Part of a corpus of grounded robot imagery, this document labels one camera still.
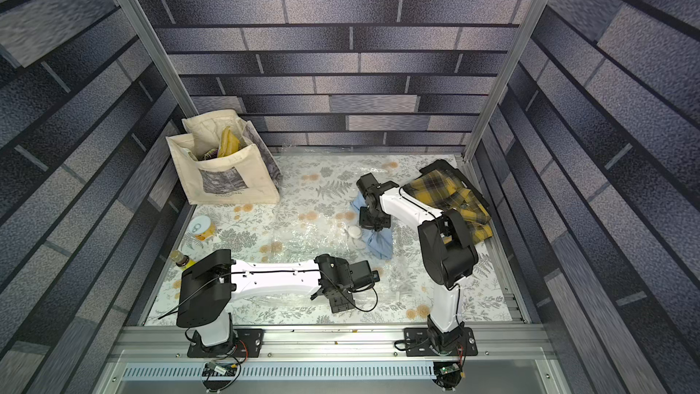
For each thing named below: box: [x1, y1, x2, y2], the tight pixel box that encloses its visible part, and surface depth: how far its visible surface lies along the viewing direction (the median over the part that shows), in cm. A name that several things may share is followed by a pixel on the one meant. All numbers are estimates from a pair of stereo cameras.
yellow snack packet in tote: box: [217, 125, 241, 158], surface depth 96 cm
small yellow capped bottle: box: [169, 249, 197, 271], surface depth 79 cm
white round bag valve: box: [348, 225, 362, 239], surface depth 96 cm
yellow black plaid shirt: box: [402, 169, 494, 245], surface depth 105 cm
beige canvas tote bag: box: [165, 109, 284, 206], surface depth 95 cm
